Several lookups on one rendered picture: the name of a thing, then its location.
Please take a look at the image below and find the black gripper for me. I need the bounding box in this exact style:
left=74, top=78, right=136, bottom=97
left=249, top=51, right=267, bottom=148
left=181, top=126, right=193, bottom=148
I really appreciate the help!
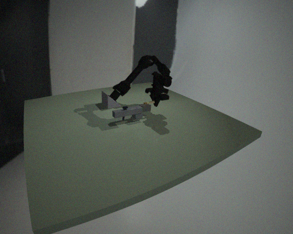
left=145, top=83, right=169, bottom=107

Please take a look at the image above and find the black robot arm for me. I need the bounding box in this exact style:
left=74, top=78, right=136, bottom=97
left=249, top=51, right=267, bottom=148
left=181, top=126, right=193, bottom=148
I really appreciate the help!
left=110, top=55, right=172, bottom=101

